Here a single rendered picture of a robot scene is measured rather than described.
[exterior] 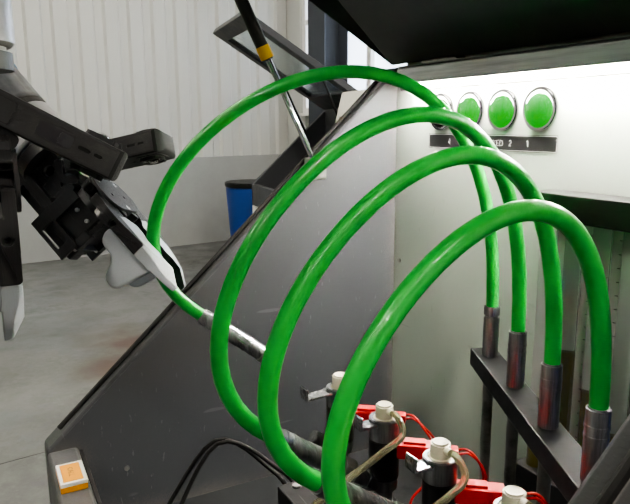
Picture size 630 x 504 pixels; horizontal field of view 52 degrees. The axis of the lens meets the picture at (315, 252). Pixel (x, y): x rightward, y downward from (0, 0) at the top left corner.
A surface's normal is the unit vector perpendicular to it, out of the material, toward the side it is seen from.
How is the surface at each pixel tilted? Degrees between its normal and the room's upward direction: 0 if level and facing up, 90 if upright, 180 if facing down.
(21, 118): 92
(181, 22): 90
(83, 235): 77
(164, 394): 90
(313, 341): 90
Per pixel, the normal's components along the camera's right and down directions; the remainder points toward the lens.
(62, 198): -0.13, -0.03
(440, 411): -0.88, 0.10
